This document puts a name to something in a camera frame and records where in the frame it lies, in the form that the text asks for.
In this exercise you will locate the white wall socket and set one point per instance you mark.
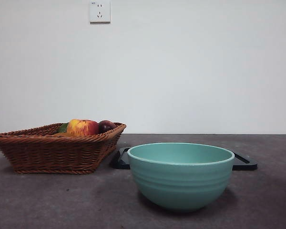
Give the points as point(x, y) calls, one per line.
point(100, 12)

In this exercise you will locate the green fruit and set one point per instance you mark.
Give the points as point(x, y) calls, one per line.
point(62, 127)

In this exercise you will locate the black rectangular tray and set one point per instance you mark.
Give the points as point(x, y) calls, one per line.
point(244, 163)

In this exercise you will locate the dark red plum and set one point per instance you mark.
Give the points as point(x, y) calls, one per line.
point(106, 126)

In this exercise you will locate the brown wicker basket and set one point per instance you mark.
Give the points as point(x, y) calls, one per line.
point(50, 152)

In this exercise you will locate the teal ribbed bowl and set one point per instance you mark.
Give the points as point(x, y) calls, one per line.
point(181, 183)

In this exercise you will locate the brown orange fruit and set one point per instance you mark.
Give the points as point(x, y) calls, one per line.
point(63, 134)

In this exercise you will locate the red yellow apple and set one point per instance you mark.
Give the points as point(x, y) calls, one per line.
point(82, 127)

